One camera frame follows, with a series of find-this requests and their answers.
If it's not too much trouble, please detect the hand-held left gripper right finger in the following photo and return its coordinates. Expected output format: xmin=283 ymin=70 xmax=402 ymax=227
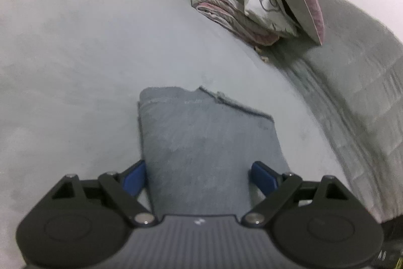
xmin=242 ymin=161 xmax=355 ymax=228

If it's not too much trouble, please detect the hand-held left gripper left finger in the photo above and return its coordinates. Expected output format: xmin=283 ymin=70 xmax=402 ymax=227
xmin=47 ymin=160 xmax=155 ymax=227

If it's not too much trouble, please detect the grey knit sweater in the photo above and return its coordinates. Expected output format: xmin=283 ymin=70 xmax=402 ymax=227
xmin=137 ymin=85 xmax=292 ymax=217

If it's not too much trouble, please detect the beige tassel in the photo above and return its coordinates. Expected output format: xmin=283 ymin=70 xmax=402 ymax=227
xmin=253 ymin=45 xmax=269 ymax=63

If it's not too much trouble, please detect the grey quilted blanket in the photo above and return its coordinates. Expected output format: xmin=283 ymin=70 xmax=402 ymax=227
xmin=271 ymin=0 xmax=403 ymax=225

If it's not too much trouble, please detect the folded pink white quilt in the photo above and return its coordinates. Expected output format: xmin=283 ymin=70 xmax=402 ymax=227
xmin=186 ymin=0 xmax=281 ymax=46

